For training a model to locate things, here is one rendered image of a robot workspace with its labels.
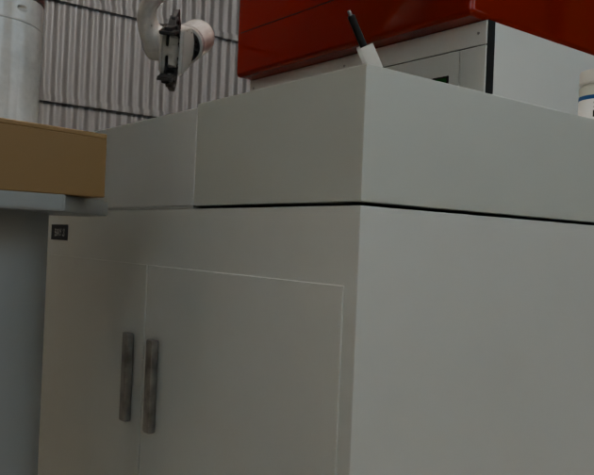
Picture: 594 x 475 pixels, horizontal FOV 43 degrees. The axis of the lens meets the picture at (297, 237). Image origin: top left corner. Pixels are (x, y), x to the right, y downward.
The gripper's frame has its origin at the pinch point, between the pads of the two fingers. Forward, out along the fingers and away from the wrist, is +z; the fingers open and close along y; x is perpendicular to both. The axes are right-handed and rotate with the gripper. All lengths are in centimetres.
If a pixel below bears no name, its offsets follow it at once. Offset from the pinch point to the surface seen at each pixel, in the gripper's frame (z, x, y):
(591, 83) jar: 32, 74, 10
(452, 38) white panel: -6, 57, 10
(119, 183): 33.4, 1.1, -16.4
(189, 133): 47.0, 15.0, -2.3
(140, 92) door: -197, -58, -53
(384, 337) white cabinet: 79, 44, -13
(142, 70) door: -202, -58, -44
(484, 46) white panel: 1, 62, 10
